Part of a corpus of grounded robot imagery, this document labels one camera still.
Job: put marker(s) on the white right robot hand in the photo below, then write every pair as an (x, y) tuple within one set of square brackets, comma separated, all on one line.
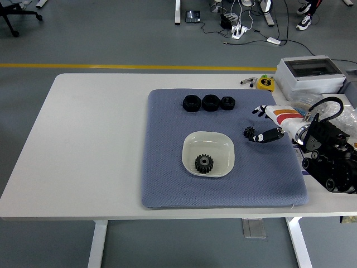
[(284, 115)]

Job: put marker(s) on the small black gear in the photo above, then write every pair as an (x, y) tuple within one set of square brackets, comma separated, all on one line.
[(248, 131)]

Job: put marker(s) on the large black gear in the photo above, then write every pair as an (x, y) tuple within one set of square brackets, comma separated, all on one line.
[(204, 164)]

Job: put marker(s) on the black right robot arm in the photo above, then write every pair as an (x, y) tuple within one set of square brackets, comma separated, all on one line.
[(329, 167)]

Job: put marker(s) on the small black hex nut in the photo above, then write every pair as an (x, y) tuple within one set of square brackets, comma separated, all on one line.
[(228, 103)]

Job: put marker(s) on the flat white box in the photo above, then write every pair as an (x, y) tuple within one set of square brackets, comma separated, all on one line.
[(347, 99)]

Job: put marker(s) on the large black hex nut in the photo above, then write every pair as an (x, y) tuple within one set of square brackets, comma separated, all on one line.
[(191, 104), (211, 102)]

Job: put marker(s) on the taped resistor bundle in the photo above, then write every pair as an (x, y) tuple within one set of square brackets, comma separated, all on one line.
[(302, 110)]

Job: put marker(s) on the clear plastic bag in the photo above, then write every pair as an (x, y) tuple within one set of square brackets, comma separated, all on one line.
[(302, 99)]

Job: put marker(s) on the yellow tape measure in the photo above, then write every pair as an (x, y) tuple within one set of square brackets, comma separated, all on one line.
[(265, 83)]

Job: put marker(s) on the short black marker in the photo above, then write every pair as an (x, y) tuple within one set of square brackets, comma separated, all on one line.
[(252, 84)]

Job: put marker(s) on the silver black marker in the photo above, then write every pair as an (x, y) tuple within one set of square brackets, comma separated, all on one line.
[(246, 81)]

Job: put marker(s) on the bag of clear parts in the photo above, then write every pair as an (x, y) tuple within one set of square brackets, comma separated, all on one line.
[(350, 117)]

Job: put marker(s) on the white square dish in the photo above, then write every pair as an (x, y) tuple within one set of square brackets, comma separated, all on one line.
[(214, 145)]

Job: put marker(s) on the white power adapter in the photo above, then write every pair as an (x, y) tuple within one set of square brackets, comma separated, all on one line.
[(274, 40)]

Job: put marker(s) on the person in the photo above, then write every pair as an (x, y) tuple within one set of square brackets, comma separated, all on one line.
[(304, 22)]

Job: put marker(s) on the white power strip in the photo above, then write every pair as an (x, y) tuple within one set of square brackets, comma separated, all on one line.
[(239, 31)]

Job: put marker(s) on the white background desk leg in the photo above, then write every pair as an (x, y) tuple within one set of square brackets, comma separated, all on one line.
[(41, 3), (177, 12), (268, 14)]

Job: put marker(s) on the black power brick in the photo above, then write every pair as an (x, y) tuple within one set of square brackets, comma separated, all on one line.
[(226, 21)]

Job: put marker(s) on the metal floor plate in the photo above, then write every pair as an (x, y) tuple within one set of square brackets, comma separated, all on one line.
[(253, 228)]

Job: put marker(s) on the table height control panel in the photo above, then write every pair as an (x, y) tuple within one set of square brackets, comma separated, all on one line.
[(348, 219)]

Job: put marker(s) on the white table leg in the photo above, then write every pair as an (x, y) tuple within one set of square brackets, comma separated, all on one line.
[(299, 243), (97, 243)]

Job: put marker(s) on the blue-grey padded mat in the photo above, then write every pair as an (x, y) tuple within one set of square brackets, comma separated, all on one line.
[(173, 190)]

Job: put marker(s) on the black desk phone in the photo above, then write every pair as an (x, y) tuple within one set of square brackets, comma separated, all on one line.
[(193, 16)]

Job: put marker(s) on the black office chair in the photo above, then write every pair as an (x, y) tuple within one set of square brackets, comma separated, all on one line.
[(11, 14)]

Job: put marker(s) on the grey electrical enclosure box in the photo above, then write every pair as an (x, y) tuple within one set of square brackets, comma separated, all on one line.
[(309, 81)]

